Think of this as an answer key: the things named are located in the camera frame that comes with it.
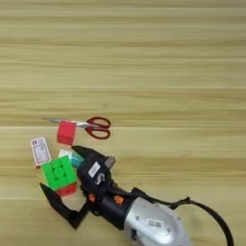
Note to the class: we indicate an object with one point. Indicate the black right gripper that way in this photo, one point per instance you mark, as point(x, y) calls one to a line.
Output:
point(110, 208)

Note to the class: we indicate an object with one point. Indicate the green red yellow puzzle cube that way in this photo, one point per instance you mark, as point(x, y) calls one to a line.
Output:
point(59, 173)

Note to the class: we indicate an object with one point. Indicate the white teal glue stick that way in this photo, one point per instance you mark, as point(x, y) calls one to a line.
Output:
point(68, 153)

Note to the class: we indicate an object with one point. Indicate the red cube block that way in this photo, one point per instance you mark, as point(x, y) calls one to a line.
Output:
point(66, 133)

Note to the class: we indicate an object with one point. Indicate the small black white-labelled box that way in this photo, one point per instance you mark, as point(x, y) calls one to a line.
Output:
point(94, 174)

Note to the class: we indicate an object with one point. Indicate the small red white card box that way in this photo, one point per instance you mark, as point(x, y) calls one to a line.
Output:
point(40, 152)

